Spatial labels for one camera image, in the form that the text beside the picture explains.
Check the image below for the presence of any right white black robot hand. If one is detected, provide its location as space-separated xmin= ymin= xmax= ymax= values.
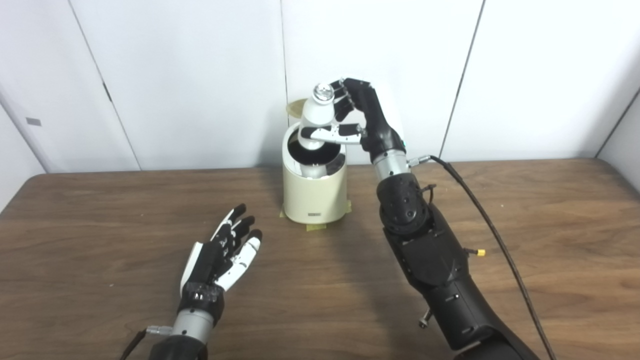
xmin=298 ymin=77 xmax=407 ymax=166

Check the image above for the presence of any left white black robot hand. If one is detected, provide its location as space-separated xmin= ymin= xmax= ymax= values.
xmin=179 ymin=203 xmax=263 ymax=326

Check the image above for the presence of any small white plastic bottle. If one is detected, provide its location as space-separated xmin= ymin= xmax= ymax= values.
xmin=299 ymin=83 xmax=336 ymax=151

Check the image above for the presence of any cream-colored bin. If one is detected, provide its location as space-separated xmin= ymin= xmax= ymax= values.
xmin=282 ymin=99 xmax=349 ymax=225

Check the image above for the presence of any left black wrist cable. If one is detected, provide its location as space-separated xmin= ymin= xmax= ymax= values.
xmin=119 ymin=325 xmax=173 ymax=360

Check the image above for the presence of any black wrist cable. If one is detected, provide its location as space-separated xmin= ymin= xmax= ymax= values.
xmin=407 ymin=155 xmax=558 ymax=360
xmin=119 ymin=325 xmax=173 ymax=360

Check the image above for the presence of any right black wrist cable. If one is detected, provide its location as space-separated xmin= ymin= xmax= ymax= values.
xmin=407 ymin=155 xmax=558 ymax=360

